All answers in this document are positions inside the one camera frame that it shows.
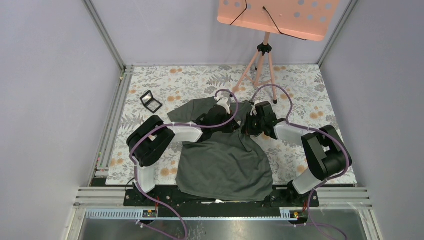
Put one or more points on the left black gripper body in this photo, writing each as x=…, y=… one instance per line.
x=227, y=129

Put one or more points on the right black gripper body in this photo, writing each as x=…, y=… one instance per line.
x=254, y=125

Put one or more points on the dark green t-shirt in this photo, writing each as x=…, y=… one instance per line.
x=228, y=166

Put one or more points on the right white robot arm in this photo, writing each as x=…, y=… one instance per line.
x=324, y=150

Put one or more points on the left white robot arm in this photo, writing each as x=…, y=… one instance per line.
x=149, y=142

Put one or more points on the black brooch display box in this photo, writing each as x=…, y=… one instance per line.
x=150, y=103

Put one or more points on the floral table mat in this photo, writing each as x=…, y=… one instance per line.
x=302, y=97

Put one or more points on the pink music stand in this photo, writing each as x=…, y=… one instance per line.
x=305, y=20

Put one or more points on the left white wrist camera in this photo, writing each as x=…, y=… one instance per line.
x=224, y=102

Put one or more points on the slotted cable duct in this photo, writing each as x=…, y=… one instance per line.
x=207, y=213

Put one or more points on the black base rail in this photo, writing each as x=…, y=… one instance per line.
x=172, y=198

